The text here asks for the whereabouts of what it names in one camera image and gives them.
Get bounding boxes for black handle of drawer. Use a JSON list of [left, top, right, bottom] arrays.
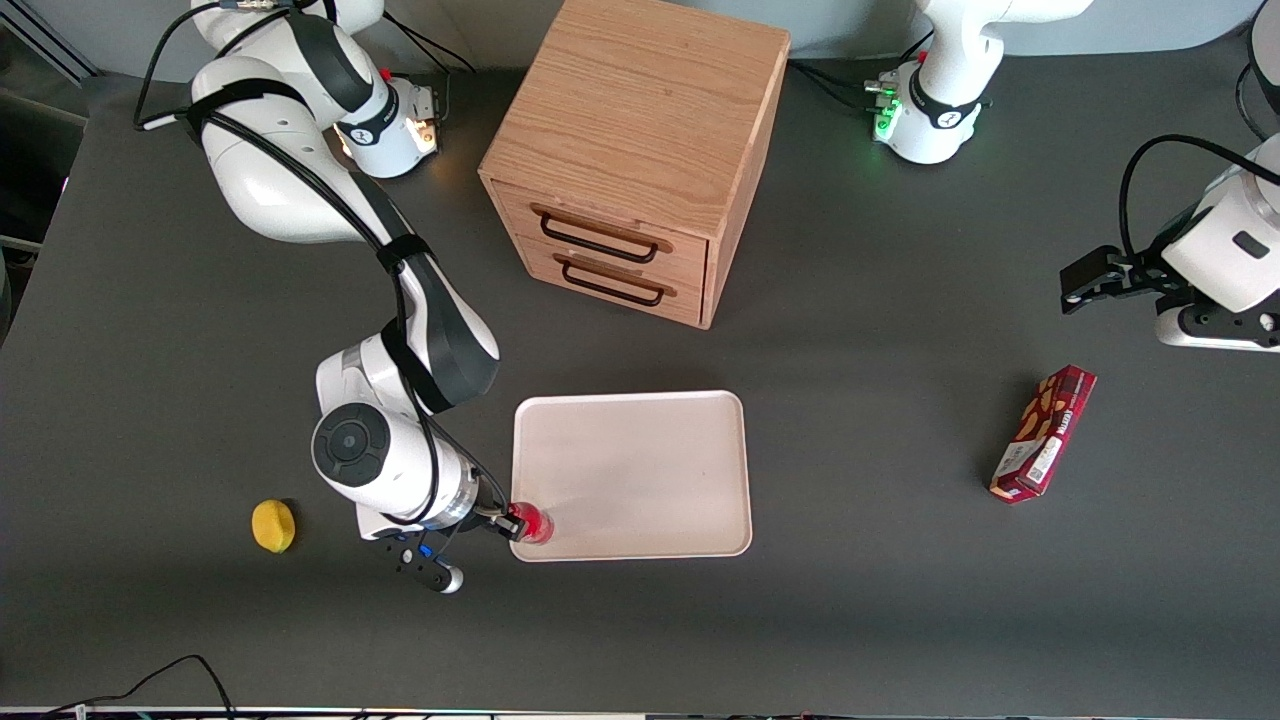
[[538, 210, 665, 265], [560, 258, 669, 307]]

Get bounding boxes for black cables at arm base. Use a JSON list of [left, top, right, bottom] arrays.
[[383, 8, 478, 79], [788, 58, 901, 115]]

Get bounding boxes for thin black cable at table edge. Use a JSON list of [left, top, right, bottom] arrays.
[[40, 655, 237, 720]]

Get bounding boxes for red snack box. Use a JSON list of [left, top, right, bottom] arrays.
[[989, 365, 1098, 504]]

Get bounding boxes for black cables at left arm base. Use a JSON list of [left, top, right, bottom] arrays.
[[788, 58, 901, 115]]

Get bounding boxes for black cable along right arm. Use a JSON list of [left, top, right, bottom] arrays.
[[133, 0, 501, 561]]

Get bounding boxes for white rectangular tray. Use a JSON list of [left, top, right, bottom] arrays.
[[510, 390, 753, 563]]

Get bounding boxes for black velcro strap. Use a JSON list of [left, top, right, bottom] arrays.
[[376, 235, 435, 277], [186, 78, 303, 131]]

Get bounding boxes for black handle of lower drawer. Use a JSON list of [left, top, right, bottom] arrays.
[[560, 258, 669, 307]]

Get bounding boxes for black cables at right arm base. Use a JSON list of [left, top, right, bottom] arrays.
[[383, 8, 478, 79]]

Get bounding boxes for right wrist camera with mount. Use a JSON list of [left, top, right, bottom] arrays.
[[388, 538, 467, 596]]

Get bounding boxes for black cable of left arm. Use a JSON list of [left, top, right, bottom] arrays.
[[1118, 135, 1280, 263]]

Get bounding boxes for black handle of upper drawer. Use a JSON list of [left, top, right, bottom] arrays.
[[538, 210, 665, 265]]

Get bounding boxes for yellow lemon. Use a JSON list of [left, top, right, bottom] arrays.
[[251, 498, 297, 554]]

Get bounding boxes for wooden drawer cabinet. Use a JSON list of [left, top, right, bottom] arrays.
[[478, 0, 792, 331]]

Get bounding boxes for grey metal frame rail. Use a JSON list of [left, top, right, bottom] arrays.
[[0, 0, 96, 91]]

